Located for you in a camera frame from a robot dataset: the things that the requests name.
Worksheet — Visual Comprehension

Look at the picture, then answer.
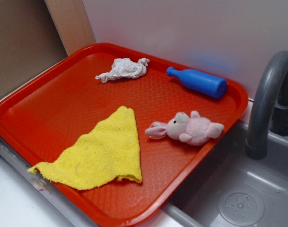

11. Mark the grey plastic sink basin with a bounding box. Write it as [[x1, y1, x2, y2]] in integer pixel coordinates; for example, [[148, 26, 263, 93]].
[[162, 121, 288, 227]]

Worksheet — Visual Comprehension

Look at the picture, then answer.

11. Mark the pink plush bunny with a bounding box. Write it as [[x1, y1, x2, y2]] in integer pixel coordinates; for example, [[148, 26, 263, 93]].
[[145, 111, 225, 146]]

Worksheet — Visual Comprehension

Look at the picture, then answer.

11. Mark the crumpled white paper towel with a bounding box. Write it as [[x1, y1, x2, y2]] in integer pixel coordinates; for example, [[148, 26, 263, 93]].
[[95, 58, 150, 83]]

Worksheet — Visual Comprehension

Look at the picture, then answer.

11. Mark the yellow terry cloth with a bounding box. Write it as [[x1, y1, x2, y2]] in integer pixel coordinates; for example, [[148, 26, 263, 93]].
[[28, 106, 142, 191]]

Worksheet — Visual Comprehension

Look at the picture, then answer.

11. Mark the brown cardboard panel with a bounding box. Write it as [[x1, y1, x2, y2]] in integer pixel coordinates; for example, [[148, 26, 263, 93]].
[[0, 0, 67, 100]]

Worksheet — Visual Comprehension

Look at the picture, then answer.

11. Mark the blue plastic bottle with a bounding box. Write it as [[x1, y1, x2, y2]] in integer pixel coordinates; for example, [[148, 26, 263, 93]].
[[166, 67, 227, 99]]

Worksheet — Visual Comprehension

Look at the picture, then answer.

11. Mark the light wooden board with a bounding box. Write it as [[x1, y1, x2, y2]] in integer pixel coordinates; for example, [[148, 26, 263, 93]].
[[45, 0, 96, 55]]

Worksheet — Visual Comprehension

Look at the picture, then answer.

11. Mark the grey plastic faucet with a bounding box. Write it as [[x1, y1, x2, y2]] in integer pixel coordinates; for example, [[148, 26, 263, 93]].
[[245, 51, 288, 159]]

